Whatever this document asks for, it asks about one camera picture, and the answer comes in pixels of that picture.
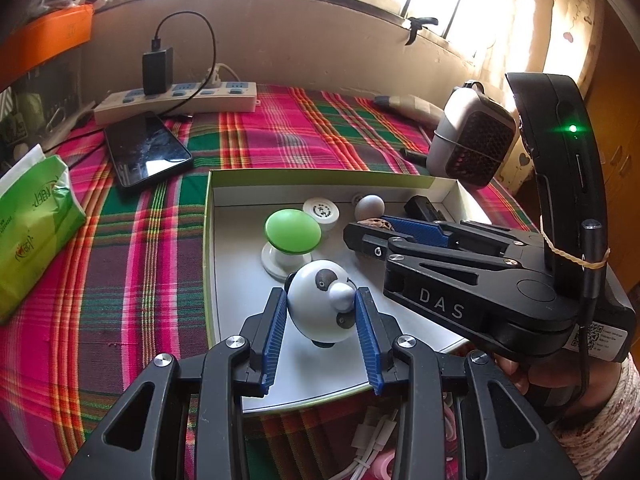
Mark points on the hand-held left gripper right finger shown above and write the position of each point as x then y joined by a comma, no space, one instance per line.
370,345

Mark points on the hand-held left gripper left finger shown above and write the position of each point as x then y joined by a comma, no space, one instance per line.
272,340

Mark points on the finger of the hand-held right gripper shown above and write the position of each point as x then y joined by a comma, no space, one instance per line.
365,237
415,230

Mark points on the brown walnut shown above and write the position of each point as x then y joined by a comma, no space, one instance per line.
375,224

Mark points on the black clear-tipped torch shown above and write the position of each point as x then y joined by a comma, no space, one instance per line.
420,207

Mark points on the grey-white egg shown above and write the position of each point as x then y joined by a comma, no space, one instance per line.
370,206

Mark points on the green-edged white cardboard box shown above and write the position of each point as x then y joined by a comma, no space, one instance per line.
240,310

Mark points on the white round panda toy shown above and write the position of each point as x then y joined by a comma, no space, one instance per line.
310,305

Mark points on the white screw cap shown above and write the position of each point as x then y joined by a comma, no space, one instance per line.
320,208

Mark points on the green mushroom-shaped toy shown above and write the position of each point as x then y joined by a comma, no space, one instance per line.
292,230

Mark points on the person's right forearm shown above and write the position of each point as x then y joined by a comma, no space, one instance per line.
617,410

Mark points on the person's right hand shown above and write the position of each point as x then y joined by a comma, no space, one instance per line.
515,375

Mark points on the black heater plug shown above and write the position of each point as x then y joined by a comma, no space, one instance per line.
414,154

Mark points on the grey small heater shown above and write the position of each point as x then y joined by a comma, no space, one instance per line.
460,125

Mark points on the grey beige pouch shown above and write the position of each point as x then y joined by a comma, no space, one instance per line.
410,105

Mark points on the plaid tablecloth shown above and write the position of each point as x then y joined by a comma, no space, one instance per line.
125,260

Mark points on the black window latch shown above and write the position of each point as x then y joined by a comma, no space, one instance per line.
415,27

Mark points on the white power strip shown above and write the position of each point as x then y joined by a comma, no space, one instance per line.
200,102

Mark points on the white power plug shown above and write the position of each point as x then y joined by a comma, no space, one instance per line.
217,77

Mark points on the black smartphone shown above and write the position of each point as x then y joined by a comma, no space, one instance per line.
145,152

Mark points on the green tissue pack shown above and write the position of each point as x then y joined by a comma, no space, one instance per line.
35,240

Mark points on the heart-print curtain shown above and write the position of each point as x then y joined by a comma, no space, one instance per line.
555,10

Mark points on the black charger adapter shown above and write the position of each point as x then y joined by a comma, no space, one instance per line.
157,72

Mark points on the clear storage container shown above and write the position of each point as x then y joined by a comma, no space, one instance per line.
45,100

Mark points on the orange container lid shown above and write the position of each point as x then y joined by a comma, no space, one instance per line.
50,35

